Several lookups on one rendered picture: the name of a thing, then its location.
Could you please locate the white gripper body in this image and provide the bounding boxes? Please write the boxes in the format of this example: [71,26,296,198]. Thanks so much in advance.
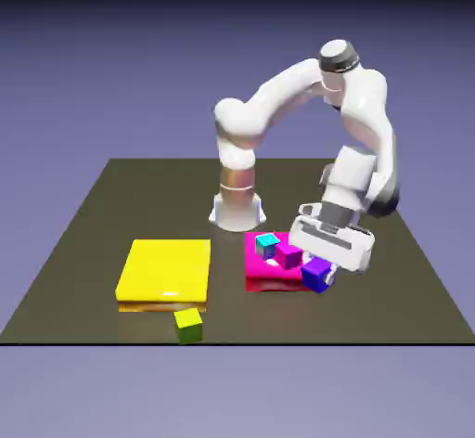
[288,215,375,275]

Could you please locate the small purple cube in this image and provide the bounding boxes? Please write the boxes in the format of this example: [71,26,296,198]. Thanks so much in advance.
[300,257,335,294]

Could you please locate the small magenta cube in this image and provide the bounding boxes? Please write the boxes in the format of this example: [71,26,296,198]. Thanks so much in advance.
[274,243,304,271]

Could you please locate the small cyan cube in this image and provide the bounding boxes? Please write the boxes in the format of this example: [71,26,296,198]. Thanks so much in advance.
[254,232,281,261]

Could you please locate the small yellow-green cube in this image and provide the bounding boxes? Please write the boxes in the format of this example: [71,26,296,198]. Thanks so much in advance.
[173,307,204,345]

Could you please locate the large pink box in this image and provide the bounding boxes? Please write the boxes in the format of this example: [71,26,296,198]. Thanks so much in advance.
[244,231,314,293]

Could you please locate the large yellow box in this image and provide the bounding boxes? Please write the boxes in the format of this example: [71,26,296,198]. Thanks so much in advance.
[114,238,212,314]

